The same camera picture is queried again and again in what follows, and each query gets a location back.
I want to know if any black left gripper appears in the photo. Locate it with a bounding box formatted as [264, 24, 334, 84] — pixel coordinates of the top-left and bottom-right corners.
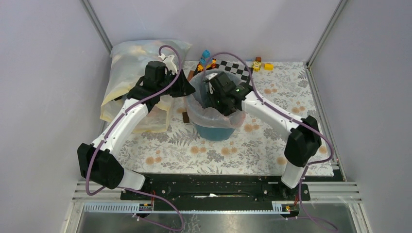
[158, 69, 196, 98]

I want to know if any pink plastic trash bag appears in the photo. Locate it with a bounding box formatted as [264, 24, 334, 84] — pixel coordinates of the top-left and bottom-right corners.
[183, 69, 246, 129]

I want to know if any teal plastic trash bin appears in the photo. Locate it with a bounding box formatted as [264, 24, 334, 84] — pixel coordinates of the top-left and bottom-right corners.
[194, 124, 235, 141]

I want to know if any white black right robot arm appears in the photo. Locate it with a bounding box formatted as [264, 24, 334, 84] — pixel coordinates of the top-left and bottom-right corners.
[203, 72, 322, 200]

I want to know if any brown block behind bin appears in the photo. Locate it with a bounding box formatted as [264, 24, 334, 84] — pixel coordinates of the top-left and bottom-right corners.
[187, 70, 196, 81]

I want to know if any black white checkerboard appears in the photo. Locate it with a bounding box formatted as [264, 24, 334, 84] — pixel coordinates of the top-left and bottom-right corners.
[215, 59, 249, 81]

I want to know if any small brown wooden block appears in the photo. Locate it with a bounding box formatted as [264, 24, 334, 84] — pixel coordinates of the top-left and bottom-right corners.
[182, 112, 190, 124]

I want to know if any blue toy figure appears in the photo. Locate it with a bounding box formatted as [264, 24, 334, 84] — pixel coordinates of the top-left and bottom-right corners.
[197, 50, 216, 72]

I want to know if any yellow toy figure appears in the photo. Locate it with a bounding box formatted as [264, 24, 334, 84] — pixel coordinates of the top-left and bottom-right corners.
[252, 61, 261, 72]

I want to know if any yellow toy block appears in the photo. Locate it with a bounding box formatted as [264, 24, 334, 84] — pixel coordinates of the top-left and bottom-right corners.
[263, 63, 274, 71]

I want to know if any floral patterned table mat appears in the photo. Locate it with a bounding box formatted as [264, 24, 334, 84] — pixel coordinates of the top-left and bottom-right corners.
[119, 62, 319, 175]

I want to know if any large translucent yellow-trimmed bag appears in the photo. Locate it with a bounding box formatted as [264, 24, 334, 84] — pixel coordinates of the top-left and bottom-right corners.
[100, 39, 191, 133]

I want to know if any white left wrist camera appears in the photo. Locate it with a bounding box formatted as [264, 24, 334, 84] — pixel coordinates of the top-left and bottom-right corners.
[158, 53, 178, 74]

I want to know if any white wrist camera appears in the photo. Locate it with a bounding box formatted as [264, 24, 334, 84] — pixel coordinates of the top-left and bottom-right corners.
[158, 53, 178, 74]
[204, 73, 218, 83]

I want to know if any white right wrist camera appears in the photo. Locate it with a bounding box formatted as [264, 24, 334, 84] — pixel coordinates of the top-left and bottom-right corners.
[204, 73, 218, 83]

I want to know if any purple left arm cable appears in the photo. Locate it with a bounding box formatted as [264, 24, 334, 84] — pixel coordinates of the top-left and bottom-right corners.
[84, 45, 186, 232]

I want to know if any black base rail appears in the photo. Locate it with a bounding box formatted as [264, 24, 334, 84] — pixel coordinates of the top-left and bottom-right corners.
[120, 172, 343, 211]

